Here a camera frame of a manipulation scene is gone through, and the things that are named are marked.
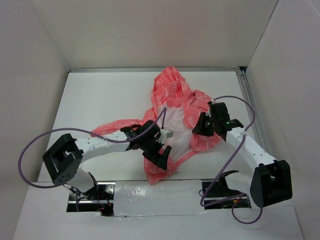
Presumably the pink hooded jacket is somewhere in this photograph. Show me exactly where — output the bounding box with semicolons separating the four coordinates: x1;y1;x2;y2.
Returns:
93;67;222;185

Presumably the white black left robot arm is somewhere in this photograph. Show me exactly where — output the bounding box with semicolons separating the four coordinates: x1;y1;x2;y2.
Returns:
42;120;173;200

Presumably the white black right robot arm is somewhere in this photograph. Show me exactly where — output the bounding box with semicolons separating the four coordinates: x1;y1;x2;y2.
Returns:
192;101;293;208

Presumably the silver base rail with tape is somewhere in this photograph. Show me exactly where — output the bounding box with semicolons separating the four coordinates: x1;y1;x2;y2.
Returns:
66;179;238;218

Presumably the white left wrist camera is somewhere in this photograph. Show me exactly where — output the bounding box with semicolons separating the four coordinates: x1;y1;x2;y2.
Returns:
158;128;173;144

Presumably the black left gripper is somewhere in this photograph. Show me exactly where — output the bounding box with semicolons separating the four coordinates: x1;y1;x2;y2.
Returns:
139;136;171;170

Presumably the aluminium frame rail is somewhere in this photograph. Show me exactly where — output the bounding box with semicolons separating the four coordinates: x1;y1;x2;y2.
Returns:
68;66;271;152

